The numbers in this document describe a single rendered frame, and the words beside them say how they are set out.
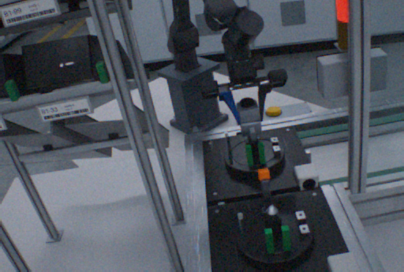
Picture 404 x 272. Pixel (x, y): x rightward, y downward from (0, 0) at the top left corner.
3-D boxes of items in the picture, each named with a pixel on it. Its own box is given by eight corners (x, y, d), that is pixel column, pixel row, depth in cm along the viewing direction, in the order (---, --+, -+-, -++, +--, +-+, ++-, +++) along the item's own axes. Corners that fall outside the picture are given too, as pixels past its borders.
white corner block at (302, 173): (293, 180, 89) (293, 165, 87) (314, 176, 89) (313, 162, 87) (298, 193, 85) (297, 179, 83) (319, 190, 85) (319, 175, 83)
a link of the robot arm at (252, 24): (203, 17, 92) (216, -10, 81) (233, 8, 95) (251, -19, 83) (223, 61, 91) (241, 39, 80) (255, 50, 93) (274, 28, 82)
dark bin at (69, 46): (97, 85, 94) (94, 54, 93) (150, 79, 91) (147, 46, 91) (25, 89, 67) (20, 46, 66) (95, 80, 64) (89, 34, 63)
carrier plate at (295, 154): (203, 147, 107) (201, 139, 106) (293, 131, 106) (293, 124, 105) (207, 208, 86) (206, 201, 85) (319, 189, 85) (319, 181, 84)
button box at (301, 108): (237, 131, 120) (235, 113, 117) (308, 118, 119) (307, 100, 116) (241, 143, 114) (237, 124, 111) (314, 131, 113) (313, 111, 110)
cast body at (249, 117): (238, 122, 94) (234, 95, 90) (257, 119, 94) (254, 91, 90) (243, 142, 87) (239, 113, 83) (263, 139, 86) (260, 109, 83)
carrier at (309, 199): (208, 213, 85) (197, 165, 79) (321, 194, 84) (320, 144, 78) (215, 312, 64) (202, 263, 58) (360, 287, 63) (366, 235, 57)
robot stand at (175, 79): (202, 106, 146) (192, 54, 136) (230, 118, 135) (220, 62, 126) (169, 124, 139) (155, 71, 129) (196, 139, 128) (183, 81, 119)
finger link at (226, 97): (218, 99, 92) (218, 92, 86) (234, 97, 91) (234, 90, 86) (223, 129, 90) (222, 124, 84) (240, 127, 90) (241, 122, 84)
